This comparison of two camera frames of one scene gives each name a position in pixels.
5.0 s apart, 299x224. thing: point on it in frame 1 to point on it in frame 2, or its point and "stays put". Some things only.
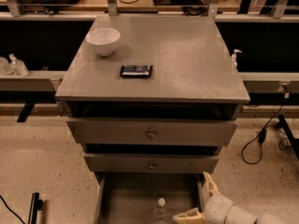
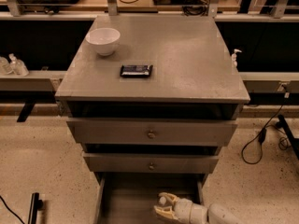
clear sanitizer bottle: x=18 y=66 stays put
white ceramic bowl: x=104 y=39 stays put
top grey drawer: x=151 y=132 stays put
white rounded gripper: x=217 y=207 to x=184 y=208
